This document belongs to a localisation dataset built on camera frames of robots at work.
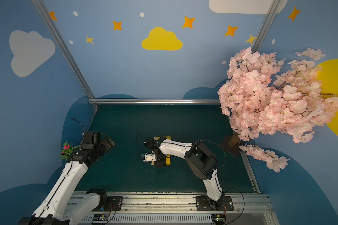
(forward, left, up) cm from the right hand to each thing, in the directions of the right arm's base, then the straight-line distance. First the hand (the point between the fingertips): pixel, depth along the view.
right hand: (162, 159), depth 91 cm
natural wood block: (-6, +5, +7) cm, 10 cm away
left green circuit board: (-34, +29, -1) cm, 44 cm away
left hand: (+1, +31, +16) cm, 35 cm away
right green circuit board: (-30, -33, -3) cm, 45 cm away
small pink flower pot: (-6, +50, +19) cm, 54 cm away
